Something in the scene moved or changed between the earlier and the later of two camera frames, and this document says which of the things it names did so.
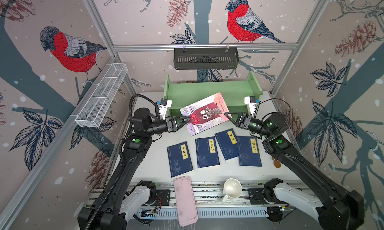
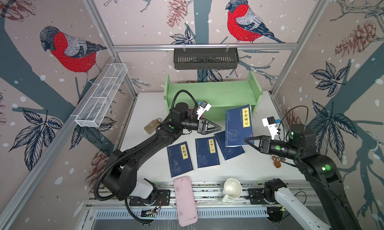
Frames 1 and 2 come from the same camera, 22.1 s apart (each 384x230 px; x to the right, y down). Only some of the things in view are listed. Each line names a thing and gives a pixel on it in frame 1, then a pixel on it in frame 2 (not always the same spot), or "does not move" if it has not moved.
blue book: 248,151 -> 238,125
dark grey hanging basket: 206,58 does not move
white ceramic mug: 232,189 does not move
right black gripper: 245,121 -> 264,146
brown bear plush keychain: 276,163 does not move
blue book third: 228,142 does not move
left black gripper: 170,121 -> 203,122
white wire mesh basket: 91,113 does not move
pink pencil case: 186,208 does not move
